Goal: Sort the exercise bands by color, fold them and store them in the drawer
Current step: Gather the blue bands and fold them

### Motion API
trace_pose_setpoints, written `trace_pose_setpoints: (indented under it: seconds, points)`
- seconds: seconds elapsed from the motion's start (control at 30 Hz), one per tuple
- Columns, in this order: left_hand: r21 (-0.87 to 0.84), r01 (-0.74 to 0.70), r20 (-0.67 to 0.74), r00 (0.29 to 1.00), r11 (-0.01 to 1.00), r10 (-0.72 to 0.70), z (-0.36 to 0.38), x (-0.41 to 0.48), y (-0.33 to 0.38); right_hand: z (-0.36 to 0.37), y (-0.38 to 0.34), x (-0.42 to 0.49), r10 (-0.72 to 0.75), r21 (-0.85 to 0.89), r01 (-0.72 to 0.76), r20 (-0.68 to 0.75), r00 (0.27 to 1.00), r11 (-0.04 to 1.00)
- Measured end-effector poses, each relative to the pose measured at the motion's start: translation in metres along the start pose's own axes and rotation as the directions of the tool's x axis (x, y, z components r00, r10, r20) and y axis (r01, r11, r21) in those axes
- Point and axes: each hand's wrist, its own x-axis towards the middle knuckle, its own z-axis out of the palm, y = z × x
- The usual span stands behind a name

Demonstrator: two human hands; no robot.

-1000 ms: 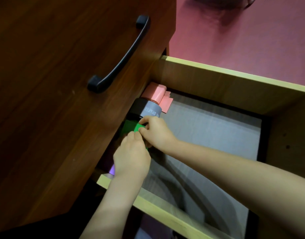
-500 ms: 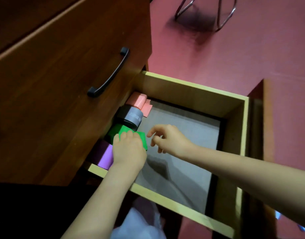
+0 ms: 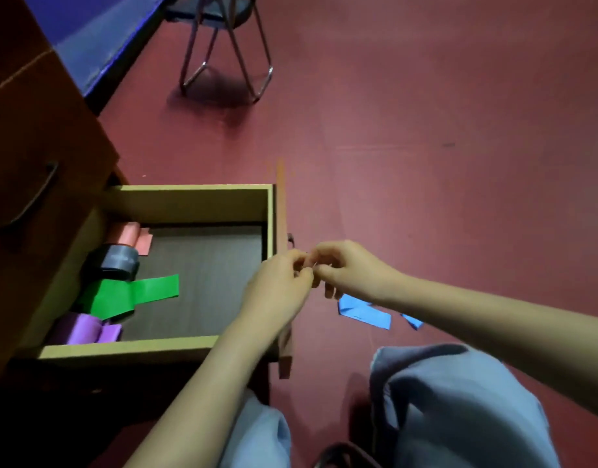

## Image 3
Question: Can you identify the person's left forearm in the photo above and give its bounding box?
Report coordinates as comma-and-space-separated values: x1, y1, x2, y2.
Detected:
123, 316, 290, 468

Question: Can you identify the person's right forearm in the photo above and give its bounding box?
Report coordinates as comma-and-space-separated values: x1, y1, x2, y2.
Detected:
376, 275, 598, 420

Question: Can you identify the black seat cushion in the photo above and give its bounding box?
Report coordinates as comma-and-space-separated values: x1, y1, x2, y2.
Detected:
313, 442, 380, 468

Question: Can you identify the person's left hand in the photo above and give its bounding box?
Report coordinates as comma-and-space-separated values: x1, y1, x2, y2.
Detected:
238, 249, 315, 337

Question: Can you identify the person's right leg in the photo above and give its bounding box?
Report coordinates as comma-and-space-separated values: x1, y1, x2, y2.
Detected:
369, 343, 561, 468

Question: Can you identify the wooden drawer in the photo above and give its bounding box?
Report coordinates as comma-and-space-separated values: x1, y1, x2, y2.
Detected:
16, 160, 296, 381

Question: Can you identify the dark brown wooden cabinet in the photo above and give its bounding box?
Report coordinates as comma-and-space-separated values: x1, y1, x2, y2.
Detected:
0, 0, 270, 434

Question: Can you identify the pink resistance band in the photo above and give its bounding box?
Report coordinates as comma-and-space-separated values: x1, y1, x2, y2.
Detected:
106, 221, 153, 257

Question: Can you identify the blue resistance band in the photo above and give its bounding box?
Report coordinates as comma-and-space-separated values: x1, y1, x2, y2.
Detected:
337, 293, 424, 331

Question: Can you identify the green resistance band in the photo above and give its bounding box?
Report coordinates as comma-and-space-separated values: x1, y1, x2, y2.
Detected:
74, 274, 180, 321

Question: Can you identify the person's leg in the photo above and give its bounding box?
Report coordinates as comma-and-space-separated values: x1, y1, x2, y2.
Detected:
218, 389, 293, 468
369, 343, 561, 468

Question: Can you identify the person's left leg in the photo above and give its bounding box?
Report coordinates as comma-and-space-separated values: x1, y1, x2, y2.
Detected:
218, 389, 293, 468

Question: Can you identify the curved cabinet handle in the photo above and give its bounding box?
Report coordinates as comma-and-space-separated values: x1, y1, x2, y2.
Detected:
0, 160, 61, 229

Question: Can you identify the purple resistance band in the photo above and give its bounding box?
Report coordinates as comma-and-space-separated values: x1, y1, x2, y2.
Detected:
47, 312, 123, 346

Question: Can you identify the metal frame chair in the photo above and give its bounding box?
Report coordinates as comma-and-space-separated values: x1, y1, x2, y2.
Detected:
164, 0, 274, 104

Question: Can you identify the person's right hand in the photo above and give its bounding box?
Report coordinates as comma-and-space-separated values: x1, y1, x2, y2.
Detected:
306, 240, 405, 307

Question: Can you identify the grey resistance band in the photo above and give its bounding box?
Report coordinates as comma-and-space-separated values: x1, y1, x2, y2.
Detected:
84, 244, 140, 282

